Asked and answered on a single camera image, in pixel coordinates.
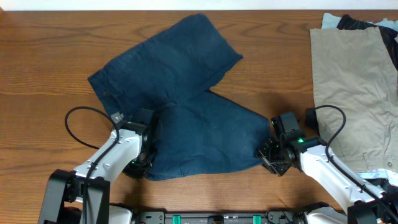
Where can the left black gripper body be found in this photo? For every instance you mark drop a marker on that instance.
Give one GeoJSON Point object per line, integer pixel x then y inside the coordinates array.
{"type": "Point", "coordinates": [140, 166]}

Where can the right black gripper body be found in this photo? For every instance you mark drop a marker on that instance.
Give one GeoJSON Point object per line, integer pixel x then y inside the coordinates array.
{"type": "Point", "coordinates": [271, 155]}

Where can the dark blue denim shorts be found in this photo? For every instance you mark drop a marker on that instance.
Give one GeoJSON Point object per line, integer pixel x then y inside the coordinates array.
{"type": "Point", "coordinates": [171, 74]}

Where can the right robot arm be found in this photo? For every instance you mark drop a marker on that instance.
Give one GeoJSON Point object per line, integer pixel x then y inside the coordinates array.
{"type": "Point", "coordinates": [361, 201]}

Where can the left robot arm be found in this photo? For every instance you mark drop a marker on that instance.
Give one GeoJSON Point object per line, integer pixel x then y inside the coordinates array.
{"type": "Point", "coordinates": [82, 194]}

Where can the beige khaki shorts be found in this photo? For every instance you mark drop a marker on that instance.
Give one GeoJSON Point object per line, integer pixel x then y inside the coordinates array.
{"type": "Point", "coordinates": [353, 75]}

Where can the light blue garment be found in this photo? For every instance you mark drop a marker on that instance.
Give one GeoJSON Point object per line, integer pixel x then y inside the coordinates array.
{"type": "Point", "coordinates": [330, 21]}

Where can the black mounting rail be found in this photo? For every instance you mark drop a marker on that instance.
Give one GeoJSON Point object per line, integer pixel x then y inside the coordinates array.
{"type": "Point", "coordinates": [269, 217]}

